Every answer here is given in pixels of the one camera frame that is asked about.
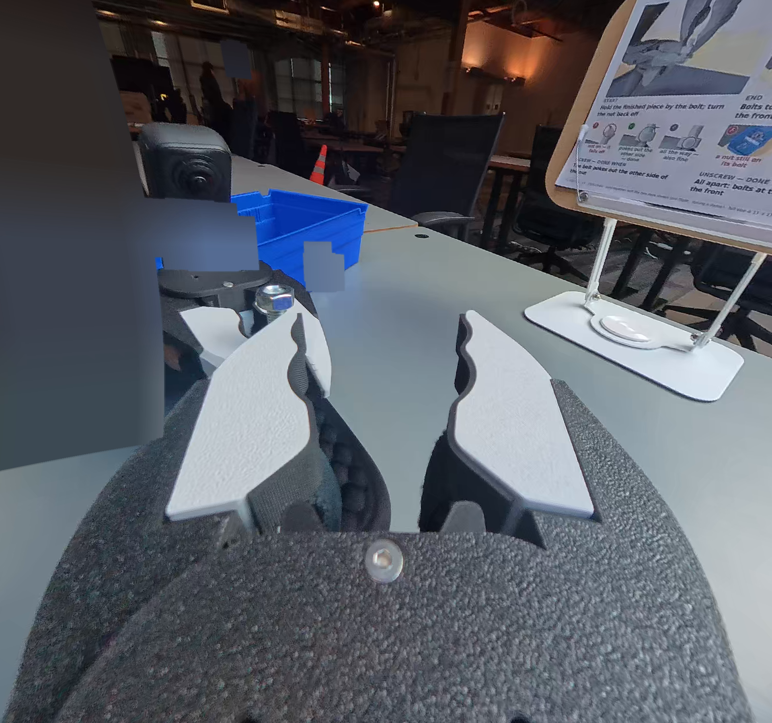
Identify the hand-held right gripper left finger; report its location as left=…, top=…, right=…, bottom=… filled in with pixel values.
left=166, top=311, right=316, bottom=521

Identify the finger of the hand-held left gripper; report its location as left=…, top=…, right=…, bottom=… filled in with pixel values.
left=179, top=307, right=261, bottom=375
left=298, top=311, right=333, bottom=399

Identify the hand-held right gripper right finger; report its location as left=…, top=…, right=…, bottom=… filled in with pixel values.
left=445, top=309, right=596, bottom=519

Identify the steel hex nut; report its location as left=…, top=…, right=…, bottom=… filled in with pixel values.
left=253, top=284, right=297, bottom=315

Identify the blue plastic bin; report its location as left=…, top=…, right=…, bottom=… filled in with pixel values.
left=156, top=189, right=369, bottom=292

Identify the black honeycomb wrist pad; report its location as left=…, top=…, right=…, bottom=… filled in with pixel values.
left=316, top=394, right=393, bottom=533

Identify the black office chair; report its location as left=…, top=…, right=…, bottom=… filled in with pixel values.
left=513, top=124, right=607, bottom=282
left=386, top=111, right=506, bottom=242

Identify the printed instruction sheet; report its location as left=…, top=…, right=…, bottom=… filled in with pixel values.
left=554, top=0, right=772, bottom=224

